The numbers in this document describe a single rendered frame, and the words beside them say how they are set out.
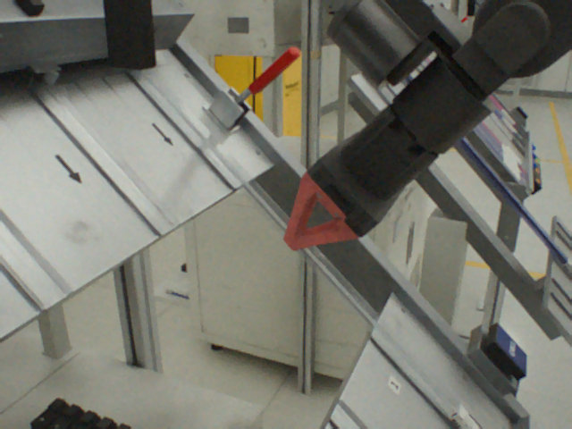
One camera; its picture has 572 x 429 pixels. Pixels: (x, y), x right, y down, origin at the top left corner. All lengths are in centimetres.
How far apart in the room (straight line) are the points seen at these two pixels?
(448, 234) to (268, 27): 77
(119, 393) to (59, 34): 53
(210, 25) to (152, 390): 98
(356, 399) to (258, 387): 132
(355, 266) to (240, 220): 101
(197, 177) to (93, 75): 12
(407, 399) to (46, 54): 40
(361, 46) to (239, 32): 104
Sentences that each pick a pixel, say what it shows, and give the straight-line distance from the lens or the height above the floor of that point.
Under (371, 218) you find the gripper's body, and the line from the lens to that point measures 39.
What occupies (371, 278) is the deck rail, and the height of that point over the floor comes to 86.
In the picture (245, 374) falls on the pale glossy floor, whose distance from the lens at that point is 179.
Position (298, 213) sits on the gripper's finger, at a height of 96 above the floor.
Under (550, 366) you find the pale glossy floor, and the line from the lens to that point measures 201.
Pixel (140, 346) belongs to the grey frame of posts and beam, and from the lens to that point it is 82.
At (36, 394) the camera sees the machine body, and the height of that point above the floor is 62.
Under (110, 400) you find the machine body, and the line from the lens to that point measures 80.
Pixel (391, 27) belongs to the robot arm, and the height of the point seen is 111.
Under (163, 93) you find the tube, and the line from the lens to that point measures 50.
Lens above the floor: 113
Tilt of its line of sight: 22 degrees down
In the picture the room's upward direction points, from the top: straight up
